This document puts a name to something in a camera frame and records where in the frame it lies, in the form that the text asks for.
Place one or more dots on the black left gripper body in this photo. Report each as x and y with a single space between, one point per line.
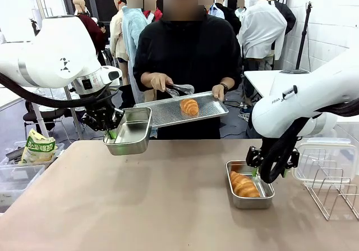
98 117

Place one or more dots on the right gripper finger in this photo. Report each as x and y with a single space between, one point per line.
294 159
253 158

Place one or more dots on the steel rectangular food container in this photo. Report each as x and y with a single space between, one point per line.
129 147
252 203

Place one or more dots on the golden croissant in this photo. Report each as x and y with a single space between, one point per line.
189 107
244 186

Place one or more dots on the perforated metal baking tray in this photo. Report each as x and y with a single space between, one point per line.
168 113

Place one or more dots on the metal serving tongs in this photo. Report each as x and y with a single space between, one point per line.
182 87

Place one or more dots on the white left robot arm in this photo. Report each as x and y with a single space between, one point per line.
56 51

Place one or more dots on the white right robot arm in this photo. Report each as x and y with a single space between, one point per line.
280 116

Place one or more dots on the person's left forearm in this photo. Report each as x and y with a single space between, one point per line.
228 81

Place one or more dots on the person's right hand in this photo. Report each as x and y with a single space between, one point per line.
161 81

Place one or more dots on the person's left hand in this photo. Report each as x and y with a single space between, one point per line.
218 92

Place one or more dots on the silver pole stand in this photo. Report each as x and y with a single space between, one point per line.
74 116

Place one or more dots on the black boots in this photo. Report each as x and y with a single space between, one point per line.
126 96

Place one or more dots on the clear plastic box with lid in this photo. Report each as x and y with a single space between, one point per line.
336 152

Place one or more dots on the shallow clear plastic bin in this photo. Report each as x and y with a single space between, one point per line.
59 147

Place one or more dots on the black office chair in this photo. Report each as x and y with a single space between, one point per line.
39 115

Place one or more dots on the yellow green snack bag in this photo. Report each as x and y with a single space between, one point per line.
36 150

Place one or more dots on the black wrist watch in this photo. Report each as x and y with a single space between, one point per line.
225 87

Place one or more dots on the mannequin in cream jacket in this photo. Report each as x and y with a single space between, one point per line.
116 37

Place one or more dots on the mannequin in dark red dress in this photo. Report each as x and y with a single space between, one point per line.
94 32

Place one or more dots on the mannequin in light blue shirt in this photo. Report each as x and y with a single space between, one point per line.
130 29

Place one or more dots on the large clear plastic bin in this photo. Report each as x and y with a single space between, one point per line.
16 183

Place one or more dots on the person in black sweater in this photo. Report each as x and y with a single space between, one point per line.
188 51

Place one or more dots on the mannequin in red jacket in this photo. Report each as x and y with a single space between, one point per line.
157 13

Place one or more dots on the black tripod stand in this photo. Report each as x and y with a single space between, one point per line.
304 37

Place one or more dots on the mannequin in white shirt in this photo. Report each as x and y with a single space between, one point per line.
261 26

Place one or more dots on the mannequin in black coat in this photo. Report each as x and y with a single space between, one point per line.
231 18

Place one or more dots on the mannequin in black jacket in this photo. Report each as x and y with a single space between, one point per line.
286 15

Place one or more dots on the mannequin in pale blue shirt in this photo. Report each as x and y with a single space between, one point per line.
217 13

